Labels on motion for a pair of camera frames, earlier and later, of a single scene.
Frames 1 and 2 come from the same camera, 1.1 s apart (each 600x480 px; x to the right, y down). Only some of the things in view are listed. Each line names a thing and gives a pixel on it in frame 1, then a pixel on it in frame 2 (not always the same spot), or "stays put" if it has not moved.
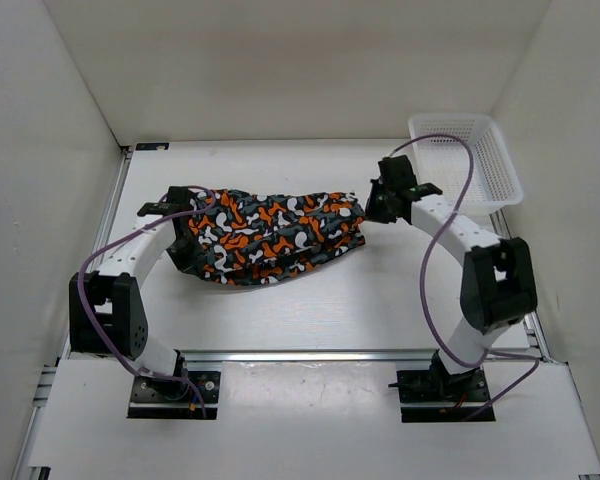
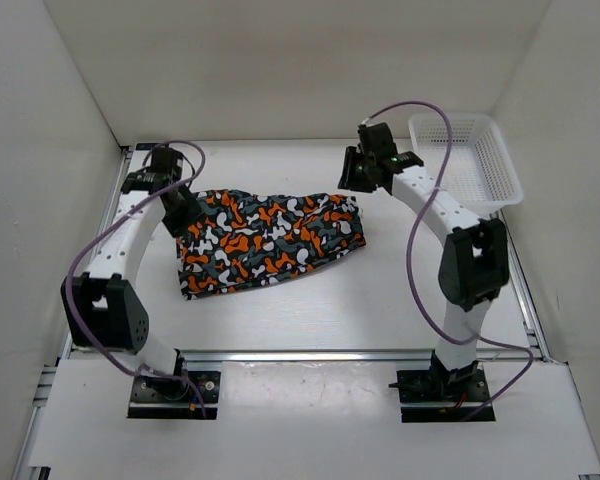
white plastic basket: [442, 163] stays put
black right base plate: [427, 396] stays put
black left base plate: [164, 399] stays put
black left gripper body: [186, 252] -> [182, 215]
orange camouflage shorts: [243, 237] stays put
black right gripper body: [378, 207] -> [357, 174]
